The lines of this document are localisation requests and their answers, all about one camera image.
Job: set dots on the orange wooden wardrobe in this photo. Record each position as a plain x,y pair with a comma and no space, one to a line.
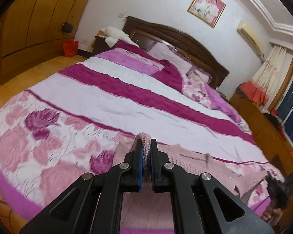
26,24

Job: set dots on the wall switch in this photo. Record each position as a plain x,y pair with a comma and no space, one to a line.
121,15

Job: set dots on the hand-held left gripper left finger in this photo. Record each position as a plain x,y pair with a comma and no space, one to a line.
139,170

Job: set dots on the dark clothes pile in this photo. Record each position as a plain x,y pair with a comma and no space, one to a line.
273,120

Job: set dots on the pink knit cardigan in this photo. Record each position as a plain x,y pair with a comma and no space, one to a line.
185,160

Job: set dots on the person's right hand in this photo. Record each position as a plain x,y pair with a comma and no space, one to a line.
273,215

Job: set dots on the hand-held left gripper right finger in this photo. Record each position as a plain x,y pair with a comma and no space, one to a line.
153,170

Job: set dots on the bed with floral purple bedspread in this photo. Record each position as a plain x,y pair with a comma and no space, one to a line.
100,102

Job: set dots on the wall air conditioner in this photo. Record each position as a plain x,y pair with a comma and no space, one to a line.
250,37

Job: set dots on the floral pillow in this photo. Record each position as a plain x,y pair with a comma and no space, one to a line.
199,75

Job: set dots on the framed photo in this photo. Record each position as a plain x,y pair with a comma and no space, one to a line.
207,7

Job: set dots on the dark wooden headboard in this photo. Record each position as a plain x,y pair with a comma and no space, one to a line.
185,41

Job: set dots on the dark wooden nightstand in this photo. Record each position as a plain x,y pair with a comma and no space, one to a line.
101,45

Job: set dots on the small black bag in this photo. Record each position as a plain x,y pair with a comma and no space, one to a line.
67,27

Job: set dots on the cream and red curtain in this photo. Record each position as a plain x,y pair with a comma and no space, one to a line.
266,78

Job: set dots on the orange wooden cabinet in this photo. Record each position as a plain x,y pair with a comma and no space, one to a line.
258,126

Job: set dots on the red bag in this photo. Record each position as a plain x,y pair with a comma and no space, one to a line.
70,49

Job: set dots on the pink quilted pillow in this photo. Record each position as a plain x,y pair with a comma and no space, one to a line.
169,57

